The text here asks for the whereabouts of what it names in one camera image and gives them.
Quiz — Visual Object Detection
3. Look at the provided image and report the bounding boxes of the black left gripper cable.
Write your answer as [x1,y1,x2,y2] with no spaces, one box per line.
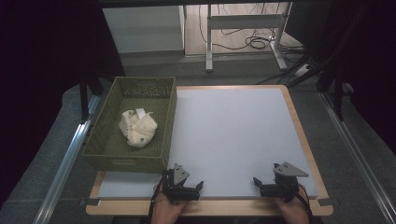
[148,175,166,224]

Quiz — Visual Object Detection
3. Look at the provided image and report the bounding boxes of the white power strip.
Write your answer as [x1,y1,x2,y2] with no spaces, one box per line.
[293,63,311,77]

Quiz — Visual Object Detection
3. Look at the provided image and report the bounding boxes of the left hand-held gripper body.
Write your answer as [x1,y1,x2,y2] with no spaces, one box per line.
[162,162,191,203]

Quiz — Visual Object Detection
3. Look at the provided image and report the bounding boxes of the dark curtain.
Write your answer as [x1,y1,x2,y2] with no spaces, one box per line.
[0,0,126,209]
[323,0,396,147]

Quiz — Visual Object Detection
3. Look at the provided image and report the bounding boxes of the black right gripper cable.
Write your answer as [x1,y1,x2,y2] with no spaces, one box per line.
[295,182,314,224]

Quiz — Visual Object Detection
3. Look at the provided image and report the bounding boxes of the white desk frame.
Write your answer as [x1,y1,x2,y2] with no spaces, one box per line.
[205,2,293,73]

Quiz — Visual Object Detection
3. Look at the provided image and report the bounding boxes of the aluminium rail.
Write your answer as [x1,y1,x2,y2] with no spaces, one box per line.
[32,94,101,224]
[319,91,396,224]

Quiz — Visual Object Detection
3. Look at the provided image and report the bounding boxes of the black stand leg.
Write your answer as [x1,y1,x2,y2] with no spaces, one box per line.
[78,74,105,123]

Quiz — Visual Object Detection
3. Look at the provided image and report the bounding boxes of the black floor cables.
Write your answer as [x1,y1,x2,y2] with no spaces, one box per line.
[198,3,305,54]

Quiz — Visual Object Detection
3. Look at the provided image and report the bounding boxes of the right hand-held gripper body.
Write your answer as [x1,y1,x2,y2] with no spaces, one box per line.
[272,161,310,200]

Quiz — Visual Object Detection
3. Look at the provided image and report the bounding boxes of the cream printed cloth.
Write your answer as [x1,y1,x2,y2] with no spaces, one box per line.
[119,107,159,148]

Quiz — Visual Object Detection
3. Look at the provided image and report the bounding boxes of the olive green plastic basket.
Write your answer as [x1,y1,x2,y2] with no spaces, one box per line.
[81,76,178,175]

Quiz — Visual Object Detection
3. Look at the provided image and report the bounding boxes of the black tripod stand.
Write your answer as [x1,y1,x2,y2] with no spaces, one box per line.
[285,0,368,123]

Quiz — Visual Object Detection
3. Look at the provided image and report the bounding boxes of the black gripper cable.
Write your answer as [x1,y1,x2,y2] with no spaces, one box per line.
[148,175,166,224]
[295,182,314,224]

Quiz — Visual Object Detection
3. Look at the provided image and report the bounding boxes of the white cabinet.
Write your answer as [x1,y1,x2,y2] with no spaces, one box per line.
[102,5,185,54]

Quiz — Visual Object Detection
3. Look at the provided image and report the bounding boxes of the pale grey table mat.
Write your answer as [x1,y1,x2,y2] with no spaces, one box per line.
[96,87,319,201]

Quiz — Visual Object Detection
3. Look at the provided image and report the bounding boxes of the person's right hand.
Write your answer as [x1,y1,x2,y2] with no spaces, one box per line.
[275,191,311,224]

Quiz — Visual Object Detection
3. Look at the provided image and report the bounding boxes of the person's left hand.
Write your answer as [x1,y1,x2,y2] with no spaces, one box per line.
[151,185,188,224]

